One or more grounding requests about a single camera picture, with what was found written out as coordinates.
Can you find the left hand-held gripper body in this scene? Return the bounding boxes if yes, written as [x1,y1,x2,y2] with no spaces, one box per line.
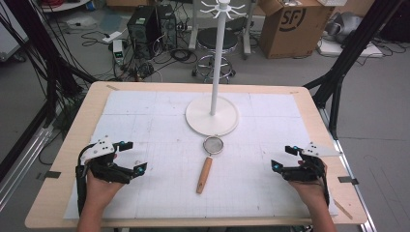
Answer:
[75,134,134,186]

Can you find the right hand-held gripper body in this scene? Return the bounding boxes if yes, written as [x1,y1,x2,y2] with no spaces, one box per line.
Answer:
[279,141,342,184]

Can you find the metal strainer with wooden handle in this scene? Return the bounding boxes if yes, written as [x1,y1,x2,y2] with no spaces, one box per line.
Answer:
[195,135,225,195]

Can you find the white hook rack stand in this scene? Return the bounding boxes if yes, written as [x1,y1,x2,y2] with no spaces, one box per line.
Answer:
[185,0,247,137]

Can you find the person's left hand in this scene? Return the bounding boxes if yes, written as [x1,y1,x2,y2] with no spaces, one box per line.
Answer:
[85,169,126,202]

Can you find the person's right hand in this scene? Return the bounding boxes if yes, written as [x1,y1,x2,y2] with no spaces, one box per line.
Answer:
[287,160,329,205]

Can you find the white grid mat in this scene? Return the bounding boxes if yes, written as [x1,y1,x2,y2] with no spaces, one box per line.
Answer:
[63,89,339,220]

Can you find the black tape strip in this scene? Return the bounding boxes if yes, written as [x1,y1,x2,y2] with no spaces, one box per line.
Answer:
[36,170,62,181]
[337,175,360,186]

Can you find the thin wooden stick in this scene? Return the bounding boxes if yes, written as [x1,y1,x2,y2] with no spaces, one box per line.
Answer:
[333,198,354,221]

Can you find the small device with green display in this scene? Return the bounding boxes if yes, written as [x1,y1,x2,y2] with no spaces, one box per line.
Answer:
[112,39,126,66]

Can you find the white power strip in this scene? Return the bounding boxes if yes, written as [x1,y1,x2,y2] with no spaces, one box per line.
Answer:
[102,30,124,44]

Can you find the white flat board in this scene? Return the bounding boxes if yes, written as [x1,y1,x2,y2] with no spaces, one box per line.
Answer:
[316,38,385,59]

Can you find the black computer tower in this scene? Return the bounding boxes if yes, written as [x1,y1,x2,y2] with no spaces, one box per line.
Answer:
[126,4,178,61]

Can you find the brown cardboard box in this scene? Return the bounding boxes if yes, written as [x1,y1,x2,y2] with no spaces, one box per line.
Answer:
[258,0,337,60]

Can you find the grey rounded device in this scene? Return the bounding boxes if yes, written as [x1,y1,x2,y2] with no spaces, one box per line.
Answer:
[324,12,365,44]

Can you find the black round stool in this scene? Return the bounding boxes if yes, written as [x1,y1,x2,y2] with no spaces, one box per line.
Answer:
[191,26,240,83]

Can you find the white round table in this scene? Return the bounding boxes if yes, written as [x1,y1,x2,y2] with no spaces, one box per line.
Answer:
[39,0,92,14]

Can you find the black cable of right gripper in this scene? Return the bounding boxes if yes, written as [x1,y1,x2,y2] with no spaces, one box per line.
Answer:
[317,172,331,208]

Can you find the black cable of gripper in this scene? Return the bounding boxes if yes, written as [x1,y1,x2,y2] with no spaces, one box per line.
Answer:
[74,143,98,218]
[317,172,331,208]

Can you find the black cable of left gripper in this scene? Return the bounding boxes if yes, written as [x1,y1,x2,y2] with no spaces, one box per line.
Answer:
[74,143,98,218]

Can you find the aluminium rail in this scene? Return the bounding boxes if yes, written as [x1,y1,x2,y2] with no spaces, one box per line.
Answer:
[318,106,377,232]
[0,125,55,212]

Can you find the black metal stand with cables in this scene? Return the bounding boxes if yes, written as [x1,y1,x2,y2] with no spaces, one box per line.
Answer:
[0,0,99,129]

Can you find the coiled black floor cable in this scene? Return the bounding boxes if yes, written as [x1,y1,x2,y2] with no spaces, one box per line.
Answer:
[167,47,198,65]

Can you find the white metal frame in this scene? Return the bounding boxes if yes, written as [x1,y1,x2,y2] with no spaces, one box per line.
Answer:
[189,0,259,60]

